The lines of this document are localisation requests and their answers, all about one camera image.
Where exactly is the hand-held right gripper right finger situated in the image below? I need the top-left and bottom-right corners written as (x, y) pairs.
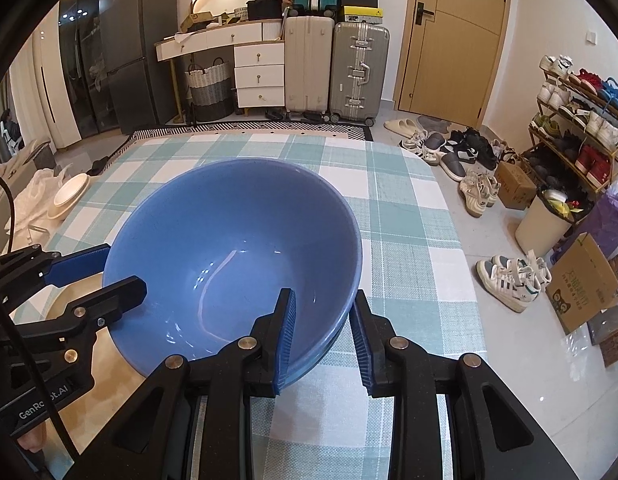
top-left (349, 289), bottom-right (580, 480)

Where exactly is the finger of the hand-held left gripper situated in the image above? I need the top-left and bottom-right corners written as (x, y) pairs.
top-left (9, 276), bottom-right (149, 366)
top-left (0, 244), bottom-right (112, 311)

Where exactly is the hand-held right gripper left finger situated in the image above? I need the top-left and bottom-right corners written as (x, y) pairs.
top-left (96, 287), bottom-right (297, 480)

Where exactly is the blue bowl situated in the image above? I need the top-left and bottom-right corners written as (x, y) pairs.
top-left (103, 159), bottom-right (362, 378)
top-left (276, 280), bottom-right (364, 386)
top-left (276, 310), bottom-right (357, 395)

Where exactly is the person's left hand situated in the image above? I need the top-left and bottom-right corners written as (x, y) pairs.
top-left (16, 412), bottom-right (46, 456)

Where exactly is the large cream bowl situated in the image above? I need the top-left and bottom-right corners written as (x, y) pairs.
top-left (46, 187), bottom-right (85, 221)

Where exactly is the small white bowl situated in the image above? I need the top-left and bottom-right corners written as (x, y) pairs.
top-left (54, 172), bottom-right (90, 206)

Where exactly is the white plastic bag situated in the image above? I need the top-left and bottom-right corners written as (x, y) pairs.
top-left (9, 167), bottom-right (70, 246)

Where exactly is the teal checked tablecloth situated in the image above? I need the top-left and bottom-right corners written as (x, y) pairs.
top-left (9, 132), bottom-right (490, 480)

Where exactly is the white green high-top sneaker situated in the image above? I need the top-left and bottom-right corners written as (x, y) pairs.
top-left (491, 254), bottom-right (553, 293)
top-left (476, 257), bottom-right (544, 313)

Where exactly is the dark glass cabinet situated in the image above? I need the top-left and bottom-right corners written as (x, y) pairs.
top-left (56, 0), bottom-right (115, 148)

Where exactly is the group of loose shoes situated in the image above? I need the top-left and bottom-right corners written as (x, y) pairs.
top-left (384, 115), bottom-right (514, 218)

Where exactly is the grey refrigerator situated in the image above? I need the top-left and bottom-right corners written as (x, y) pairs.
top-left (98, 0), bottom-right (179, 136)

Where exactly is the white trash bin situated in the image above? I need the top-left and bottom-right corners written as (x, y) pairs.
top-left (514, 187), bottom-right (577, 259)

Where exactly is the woven laundry basket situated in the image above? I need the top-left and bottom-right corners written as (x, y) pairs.
top-left (184, 57), bottom-right (235, 122)

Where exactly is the plain cardboard box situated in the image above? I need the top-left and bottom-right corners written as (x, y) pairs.
top-left (494, 160), bottom-right (538, 211)

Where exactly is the printed cardboard box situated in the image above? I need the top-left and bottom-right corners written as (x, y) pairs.
top-left (546, 232), bottom-right (618, 336)

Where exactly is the white vanity desk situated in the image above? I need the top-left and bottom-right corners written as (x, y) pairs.
top-left (154, 19), bottom-right (286, 126)

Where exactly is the small brown cardboard box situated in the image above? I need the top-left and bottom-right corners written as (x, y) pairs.
top-left (181, 10), bottom-right (215, 33)

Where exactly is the purple bag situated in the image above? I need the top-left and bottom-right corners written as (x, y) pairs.
top-left (574, 182), bottom-right (618, 261)

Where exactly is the silver suitcase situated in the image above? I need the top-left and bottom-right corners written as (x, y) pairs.
top-left (329, 21), bottom-right (391, 127)

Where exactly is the beige suitcase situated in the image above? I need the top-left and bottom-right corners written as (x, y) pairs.
top-left (283, 12), bottom-right (336, 121)

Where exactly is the gold metal shoe rack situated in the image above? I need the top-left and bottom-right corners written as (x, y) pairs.
top-left (528, 55), bottom-right (618, 196)

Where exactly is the wooden door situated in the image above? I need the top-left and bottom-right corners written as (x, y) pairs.
top-left (391, 0), bottom-right (514, 117)

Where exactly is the black storage box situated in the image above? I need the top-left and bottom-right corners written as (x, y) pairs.
top-left (246, 0), bottom-right (285, 21)

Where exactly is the shoe rack with shoes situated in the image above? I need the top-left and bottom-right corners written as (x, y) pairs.
top-left (531, 54), bottom-right (618, 193)

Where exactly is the yellow black shoe box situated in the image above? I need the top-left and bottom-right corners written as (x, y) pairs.
top-left (341, 6), bottom-right (385, 25)

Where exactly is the black cable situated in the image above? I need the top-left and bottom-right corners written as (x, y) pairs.
top-left (0, 170), bottom-right (80, 463)

